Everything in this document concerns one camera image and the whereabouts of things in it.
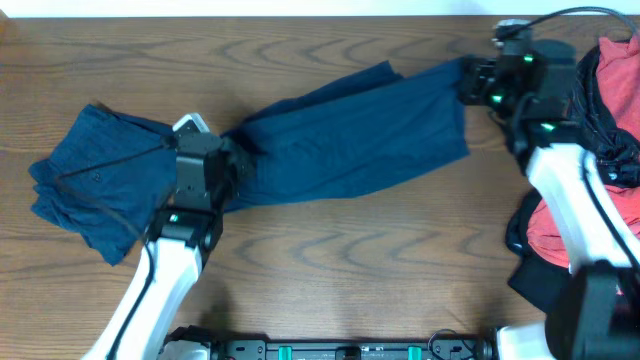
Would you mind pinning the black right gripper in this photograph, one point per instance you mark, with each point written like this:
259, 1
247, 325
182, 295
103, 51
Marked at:
474, 76

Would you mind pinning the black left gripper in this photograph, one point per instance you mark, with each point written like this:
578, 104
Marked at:
234, 153

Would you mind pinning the dark navy shorts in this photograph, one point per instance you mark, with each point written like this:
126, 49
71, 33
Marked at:
357, 135

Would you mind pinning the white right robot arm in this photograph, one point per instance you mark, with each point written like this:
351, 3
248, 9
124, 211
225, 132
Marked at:
596, 315

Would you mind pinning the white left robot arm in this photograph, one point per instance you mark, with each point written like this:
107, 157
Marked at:
177, 244

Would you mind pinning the folded blue shorts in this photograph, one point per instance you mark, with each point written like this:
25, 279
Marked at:
105, 179

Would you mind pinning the red t-shirt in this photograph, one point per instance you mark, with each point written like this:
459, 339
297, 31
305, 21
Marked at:
618, 79

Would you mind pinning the black patterned garment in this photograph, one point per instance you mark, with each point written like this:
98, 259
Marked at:
616, 149

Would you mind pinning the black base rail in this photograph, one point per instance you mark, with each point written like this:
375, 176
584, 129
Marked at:
196, 343

